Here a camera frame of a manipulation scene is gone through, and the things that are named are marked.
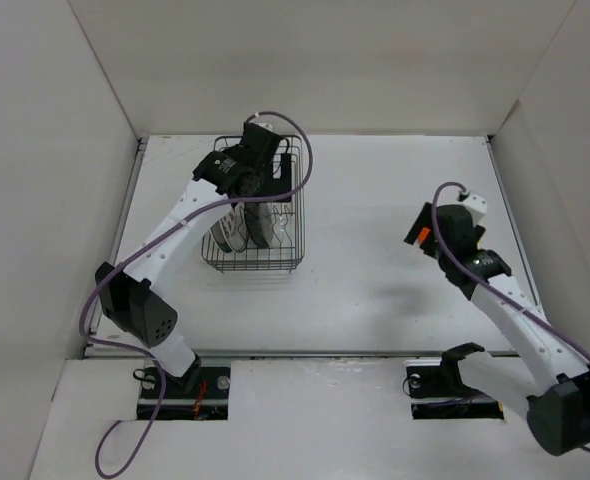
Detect orange plate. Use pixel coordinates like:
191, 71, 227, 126
417, 227, 431, 246

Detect clear glass plate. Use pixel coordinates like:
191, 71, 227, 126
254, 203, 274, 249

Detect black plate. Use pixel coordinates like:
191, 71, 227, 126
244, 203, 268, 249

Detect red patterned white plate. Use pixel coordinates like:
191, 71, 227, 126
219, 203, 250, 253

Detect green rimmed white plate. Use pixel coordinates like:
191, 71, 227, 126
210, 219, 233, 253

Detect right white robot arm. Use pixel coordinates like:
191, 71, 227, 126
404, 196, 590, 456

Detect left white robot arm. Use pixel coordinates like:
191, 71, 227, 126
95, 120, 298, 397

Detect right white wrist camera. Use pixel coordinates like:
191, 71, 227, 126
457, 190, 488, 225

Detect grey wire dish rack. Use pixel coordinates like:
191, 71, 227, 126
201, 135, 305, 272

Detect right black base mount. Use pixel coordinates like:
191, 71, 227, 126
402, 342, 504, 420

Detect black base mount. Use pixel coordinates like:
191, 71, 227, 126
132, 366, 231, 421
402, 342, 504, 420

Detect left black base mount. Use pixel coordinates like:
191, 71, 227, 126
132, 366, 231, 421

